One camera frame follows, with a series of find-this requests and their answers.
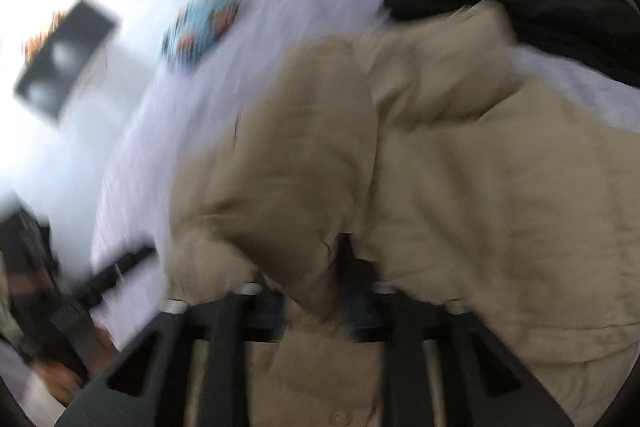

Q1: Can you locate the person's left hand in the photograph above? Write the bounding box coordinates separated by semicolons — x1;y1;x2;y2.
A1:
32;327;118;407

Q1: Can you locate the wall-mounted television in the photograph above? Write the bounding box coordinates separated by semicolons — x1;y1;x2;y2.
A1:
14;0;119;122

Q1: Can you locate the khaki puffer jacket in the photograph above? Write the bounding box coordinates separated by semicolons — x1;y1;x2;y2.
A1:
166;1;639;426

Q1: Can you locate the blue monkey print garment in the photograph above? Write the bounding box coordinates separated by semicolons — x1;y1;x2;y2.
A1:
160;0;240;69

